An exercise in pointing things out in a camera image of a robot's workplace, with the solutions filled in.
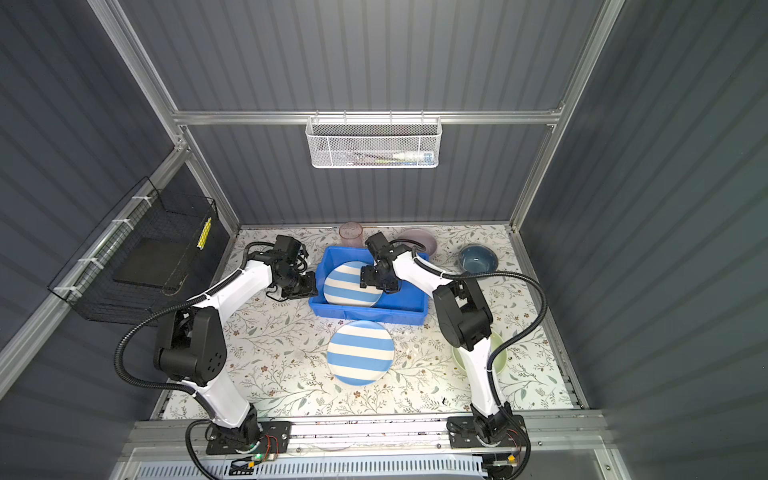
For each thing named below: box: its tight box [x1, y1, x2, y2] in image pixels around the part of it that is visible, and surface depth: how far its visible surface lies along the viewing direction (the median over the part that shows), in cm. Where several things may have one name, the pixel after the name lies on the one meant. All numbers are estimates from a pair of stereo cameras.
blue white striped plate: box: [323, 261, 384, 308], surface depth 99 cm
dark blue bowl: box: [458, 244, 499, 274], surface depth 107 cm
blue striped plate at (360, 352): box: [326, 320, 395, 387], surface depth 89 cm
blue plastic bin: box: [309, 246, 429, 325], surface depth 97 cm
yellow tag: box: [197, 217, 212, 251], surface depth 84 cm
